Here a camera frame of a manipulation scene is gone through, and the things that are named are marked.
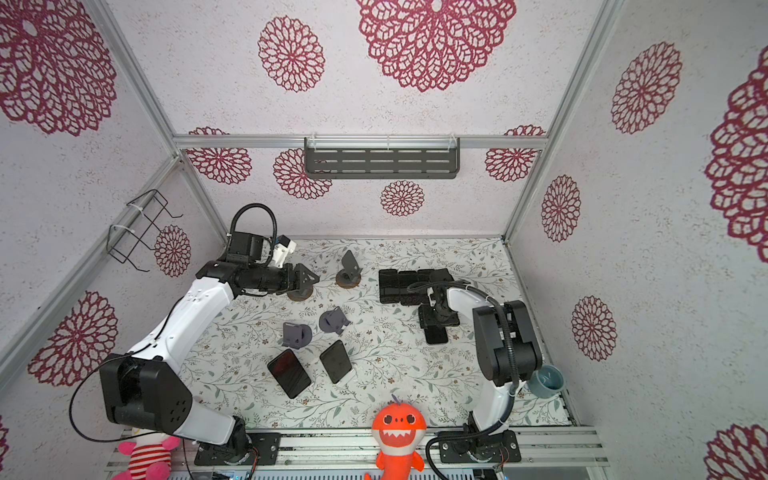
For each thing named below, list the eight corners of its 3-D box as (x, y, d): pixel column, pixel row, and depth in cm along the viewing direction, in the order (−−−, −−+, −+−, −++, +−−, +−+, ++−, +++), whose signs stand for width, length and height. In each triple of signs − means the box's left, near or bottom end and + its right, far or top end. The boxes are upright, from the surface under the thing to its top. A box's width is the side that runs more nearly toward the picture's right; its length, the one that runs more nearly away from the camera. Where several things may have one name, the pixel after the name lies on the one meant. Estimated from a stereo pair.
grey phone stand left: (286, 349, 93) (279, 338, 87) (289, 334, 96) (283, 322, 90) (309, 349, 93) (304, 338, 87) (312, 334, 96) (307, 322, 90)
